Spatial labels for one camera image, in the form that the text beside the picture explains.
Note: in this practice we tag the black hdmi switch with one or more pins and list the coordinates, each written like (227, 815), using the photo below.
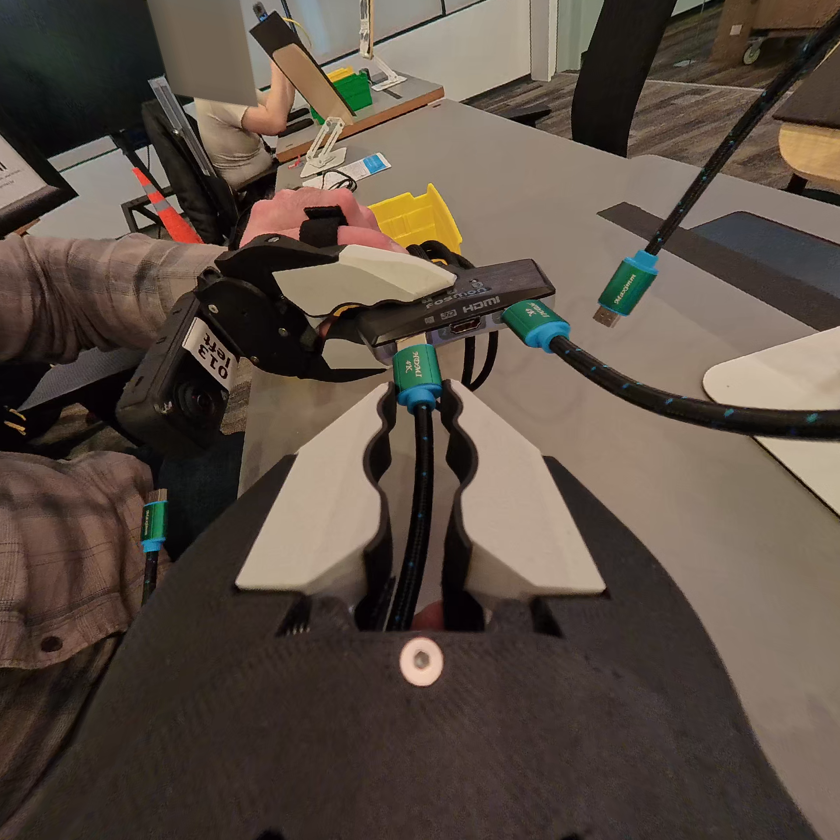
(499, 282)

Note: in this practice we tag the green plastic bin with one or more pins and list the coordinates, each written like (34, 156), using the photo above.
(352, 95)

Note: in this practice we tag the person's left forearm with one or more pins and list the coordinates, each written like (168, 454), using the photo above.
(92, 295)

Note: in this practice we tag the orange traffic cone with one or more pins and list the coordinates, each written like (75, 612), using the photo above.
(164, 204)

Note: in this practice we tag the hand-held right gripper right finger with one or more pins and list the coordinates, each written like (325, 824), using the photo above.
(525, 519)

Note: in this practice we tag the white paper with blue print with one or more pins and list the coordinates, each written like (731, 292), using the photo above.
(368, 166)

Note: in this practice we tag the person's left hand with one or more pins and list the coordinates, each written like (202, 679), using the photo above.
(276, 217)

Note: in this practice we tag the black office chair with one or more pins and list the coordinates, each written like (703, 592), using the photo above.
(184, 164)
(617, 66)

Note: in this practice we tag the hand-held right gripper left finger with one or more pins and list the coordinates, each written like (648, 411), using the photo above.
(315, 519)

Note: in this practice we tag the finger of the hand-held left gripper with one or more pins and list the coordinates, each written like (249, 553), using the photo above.
(355, 352)
(361, 276)

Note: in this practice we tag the yellow plastic bin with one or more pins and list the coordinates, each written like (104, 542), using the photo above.
(414, 217)

